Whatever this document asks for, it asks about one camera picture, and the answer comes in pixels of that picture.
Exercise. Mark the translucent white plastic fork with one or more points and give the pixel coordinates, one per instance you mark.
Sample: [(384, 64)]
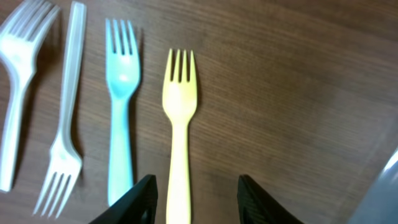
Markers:
[(65, 163)]

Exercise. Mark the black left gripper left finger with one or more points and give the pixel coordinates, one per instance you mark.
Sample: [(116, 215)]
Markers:
[(137, 206)]

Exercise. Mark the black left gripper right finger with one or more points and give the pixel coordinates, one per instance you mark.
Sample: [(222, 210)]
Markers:
[(257, 206)]

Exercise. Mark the yellow plastic fork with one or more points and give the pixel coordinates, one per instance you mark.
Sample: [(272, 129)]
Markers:
[(179, 101)]

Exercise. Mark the light blue plastic fork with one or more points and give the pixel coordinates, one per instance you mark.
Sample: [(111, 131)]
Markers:
[(123, 75)]

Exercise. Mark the left clear plastic container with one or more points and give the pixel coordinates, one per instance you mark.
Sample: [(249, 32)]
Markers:
[(379, 205)]

